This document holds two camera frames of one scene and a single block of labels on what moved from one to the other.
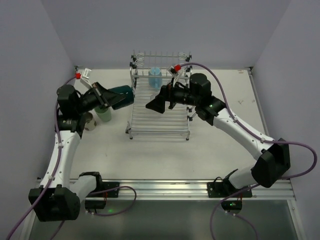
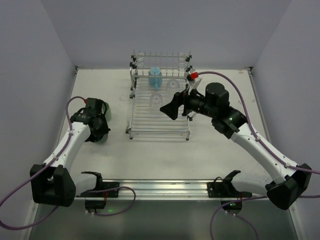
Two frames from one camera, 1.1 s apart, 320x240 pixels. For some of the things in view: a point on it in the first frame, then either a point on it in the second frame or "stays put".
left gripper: [101, 95] -> [100, 136]
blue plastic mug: [155, 77] stays put
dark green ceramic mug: [121, 96] -> [103, 140]
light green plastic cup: [105, 114] stays put
